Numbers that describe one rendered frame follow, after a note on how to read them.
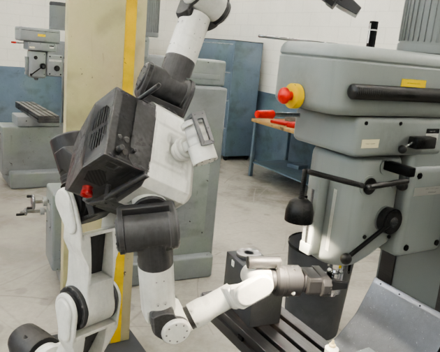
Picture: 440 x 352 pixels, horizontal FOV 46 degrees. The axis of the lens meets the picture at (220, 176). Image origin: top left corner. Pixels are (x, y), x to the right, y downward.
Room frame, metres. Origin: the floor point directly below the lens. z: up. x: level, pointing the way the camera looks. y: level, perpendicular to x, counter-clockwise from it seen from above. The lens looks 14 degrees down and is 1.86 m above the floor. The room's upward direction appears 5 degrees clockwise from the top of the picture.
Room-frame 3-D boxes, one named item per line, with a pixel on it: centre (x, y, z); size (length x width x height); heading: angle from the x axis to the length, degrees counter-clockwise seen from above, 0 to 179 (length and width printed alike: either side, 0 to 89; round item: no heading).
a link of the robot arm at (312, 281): (1.36, -0.27, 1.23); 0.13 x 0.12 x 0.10; 13
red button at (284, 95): (1.25, -0.14, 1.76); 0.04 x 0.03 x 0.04; 32
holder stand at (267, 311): (1.68, -0.15, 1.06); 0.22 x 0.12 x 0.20; 25
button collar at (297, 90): (1.26, -0.16, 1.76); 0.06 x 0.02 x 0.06; 32
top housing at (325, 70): (1.39, -0.37, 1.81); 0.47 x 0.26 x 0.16; 122
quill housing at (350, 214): (1.38, -0.36, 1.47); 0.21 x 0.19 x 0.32; 32
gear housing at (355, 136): (1.40, -0.39, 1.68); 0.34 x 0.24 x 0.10; 122
